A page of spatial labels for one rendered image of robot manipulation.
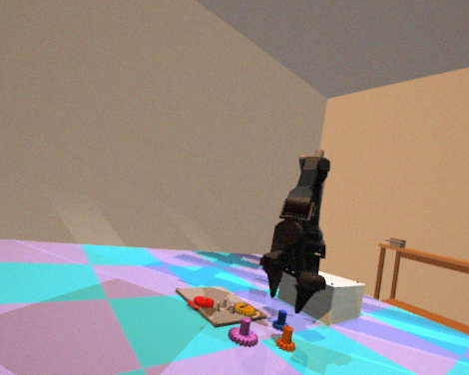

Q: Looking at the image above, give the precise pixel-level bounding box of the red gear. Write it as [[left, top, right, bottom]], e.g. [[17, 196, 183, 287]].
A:
[[193, 296, 214, 308]]

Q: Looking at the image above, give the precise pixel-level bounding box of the pink gear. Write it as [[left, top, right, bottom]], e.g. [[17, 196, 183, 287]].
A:
[[228, 317, 258, 347]]

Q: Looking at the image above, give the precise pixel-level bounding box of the dark blue gear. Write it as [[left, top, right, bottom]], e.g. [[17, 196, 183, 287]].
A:
[[271, 309, 288, 332]]

